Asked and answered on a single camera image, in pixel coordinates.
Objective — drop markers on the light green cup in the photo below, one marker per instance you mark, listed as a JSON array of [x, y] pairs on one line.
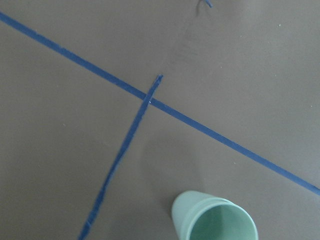
[[187, 209], [224, 221]]

